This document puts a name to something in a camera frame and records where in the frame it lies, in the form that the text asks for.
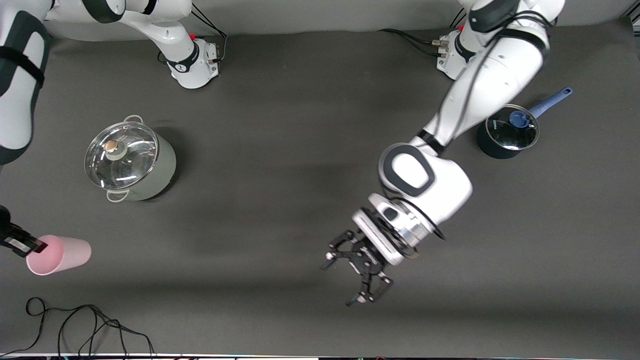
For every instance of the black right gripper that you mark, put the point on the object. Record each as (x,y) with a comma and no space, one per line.
(10,234)

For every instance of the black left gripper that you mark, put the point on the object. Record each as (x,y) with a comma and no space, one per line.
(363,260)

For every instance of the pink plastic cup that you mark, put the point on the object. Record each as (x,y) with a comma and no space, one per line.
(70,252)

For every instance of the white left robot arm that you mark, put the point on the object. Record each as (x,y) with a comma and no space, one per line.
(495,75)

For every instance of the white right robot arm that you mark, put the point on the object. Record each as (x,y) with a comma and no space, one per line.
(20,115)

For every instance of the glass lid with brass knob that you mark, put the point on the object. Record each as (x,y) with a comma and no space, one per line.
(125,160)

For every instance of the dark blue saucepan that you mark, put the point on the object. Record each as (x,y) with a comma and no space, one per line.
(492,150)

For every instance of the glass lid with blue knob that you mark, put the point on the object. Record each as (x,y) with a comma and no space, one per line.
(512,135)

